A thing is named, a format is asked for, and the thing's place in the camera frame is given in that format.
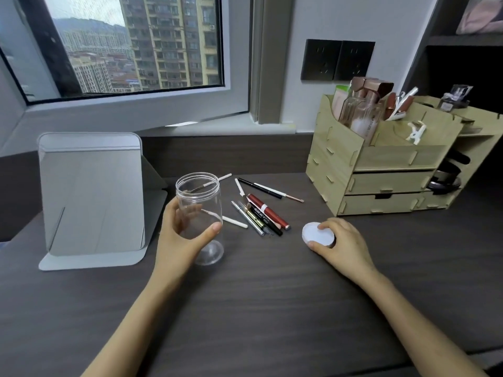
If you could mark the white hair clip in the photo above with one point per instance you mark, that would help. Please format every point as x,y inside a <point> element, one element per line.
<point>416,131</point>

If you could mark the dark glass perfume bottle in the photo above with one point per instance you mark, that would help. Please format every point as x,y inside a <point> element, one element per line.
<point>454,98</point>

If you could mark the person's right forearm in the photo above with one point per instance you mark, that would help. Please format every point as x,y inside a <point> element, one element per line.
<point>416,329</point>

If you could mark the pink bag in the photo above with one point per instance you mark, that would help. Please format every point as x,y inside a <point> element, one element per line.
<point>481,15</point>

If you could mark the person's left hand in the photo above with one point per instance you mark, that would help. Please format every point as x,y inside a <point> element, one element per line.
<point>171,251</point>

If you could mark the grey folding stand mirror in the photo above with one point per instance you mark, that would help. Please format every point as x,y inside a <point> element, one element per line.
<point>94,196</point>

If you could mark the white round jar lid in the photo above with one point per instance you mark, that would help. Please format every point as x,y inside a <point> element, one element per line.
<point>315,233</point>

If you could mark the black round compact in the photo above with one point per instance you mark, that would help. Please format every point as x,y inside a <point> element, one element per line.
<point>444,180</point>

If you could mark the person's left forearm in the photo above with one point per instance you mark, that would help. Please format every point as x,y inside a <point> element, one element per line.
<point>137,325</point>

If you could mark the white brush with rose-gold ferrule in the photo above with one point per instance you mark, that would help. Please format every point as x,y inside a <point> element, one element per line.
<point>281,193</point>

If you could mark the silver tweezers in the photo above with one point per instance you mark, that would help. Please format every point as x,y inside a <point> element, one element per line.
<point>406,96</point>

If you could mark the clear bottle with rose-gold cap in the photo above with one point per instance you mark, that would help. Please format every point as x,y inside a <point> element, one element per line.
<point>353,107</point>

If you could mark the rose-gold lipstick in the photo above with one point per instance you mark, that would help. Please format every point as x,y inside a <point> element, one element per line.
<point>403,105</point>

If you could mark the black wall socket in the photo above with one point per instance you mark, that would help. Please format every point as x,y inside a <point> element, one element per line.
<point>355,60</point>
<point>320,59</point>

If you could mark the short white cosmetic pencil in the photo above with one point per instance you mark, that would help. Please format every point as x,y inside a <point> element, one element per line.
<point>240,188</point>

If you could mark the green-capped cosmetic tube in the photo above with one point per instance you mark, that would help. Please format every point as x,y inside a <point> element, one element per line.
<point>338,100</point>

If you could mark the person's right thumb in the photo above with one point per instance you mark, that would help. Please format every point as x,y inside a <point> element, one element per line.
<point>319,247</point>

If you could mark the person's left thumb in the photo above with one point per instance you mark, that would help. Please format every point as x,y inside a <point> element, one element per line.
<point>208,233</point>

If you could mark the long white cosmetic pencil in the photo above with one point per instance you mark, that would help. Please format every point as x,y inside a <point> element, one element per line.
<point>235,222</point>

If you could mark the wooden desk organizer with drawers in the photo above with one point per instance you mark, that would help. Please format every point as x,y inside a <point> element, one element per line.
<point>389,168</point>

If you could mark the frosted bottle with rose-gold cap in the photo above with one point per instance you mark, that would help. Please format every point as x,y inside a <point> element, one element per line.
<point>369,117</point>

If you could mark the red mascara tube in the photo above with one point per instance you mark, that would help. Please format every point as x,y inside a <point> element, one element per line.
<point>269,211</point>

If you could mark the dark shelf unit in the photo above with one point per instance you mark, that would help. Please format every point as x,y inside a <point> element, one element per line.
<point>463,58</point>

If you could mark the clear plastic jar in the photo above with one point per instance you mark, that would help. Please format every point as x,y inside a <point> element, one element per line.
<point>204,200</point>

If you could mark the black eyeliner pen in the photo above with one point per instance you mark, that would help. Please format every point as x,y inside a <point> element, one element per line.
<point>267,222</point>

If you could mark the silver cosmetic pencil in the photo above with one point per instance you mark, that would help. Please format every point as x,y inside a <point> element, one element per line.
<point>247,218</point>

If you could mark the thin black cosmetic pencil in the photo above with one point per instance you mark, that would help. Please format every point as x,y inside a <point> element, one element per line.
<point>259,187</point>

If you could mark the person's right hand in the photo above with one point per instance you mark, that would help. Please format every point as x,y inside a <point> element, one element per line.
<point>347,251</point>

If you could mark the window with grey frame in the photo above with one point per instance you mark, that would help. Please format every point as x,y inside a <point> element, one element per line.
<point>129,47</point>

